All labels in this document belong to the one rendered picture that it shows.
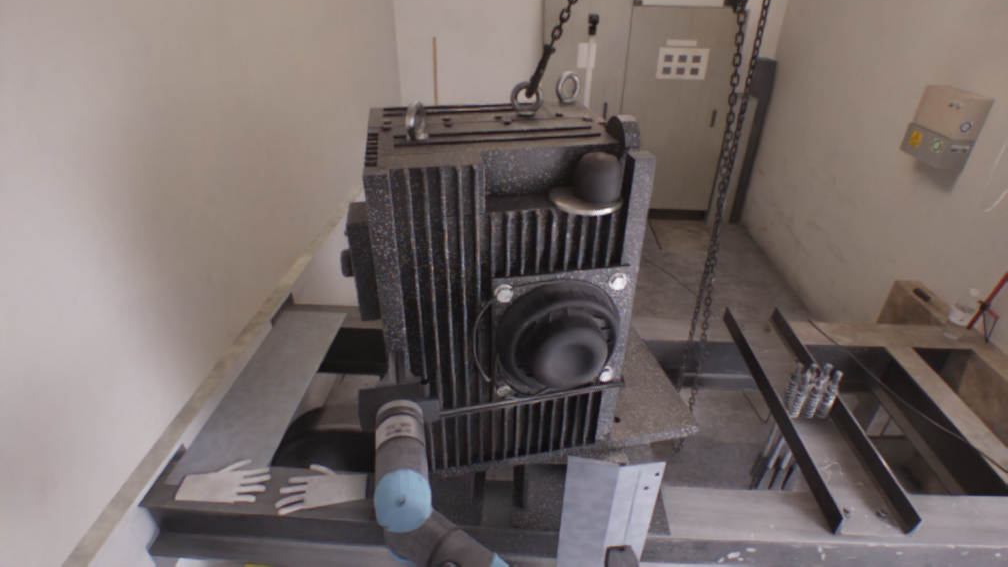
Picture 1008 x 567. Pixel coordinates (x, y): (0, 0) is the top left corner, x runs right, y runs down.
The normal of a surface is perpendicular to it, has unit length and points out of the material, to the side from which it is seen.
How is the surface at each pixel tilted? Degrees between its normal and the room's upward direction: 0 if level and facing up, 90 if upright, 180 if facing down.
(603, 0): 90
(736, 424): 0
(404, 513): 90
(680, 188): 90
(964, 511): 0
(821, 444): 0
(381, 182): 90
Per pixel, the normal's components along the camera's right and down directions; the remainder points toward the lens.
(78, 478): 1.00, 0.04
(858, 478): 0.01, -0.87
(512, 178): 0.20, 0.49
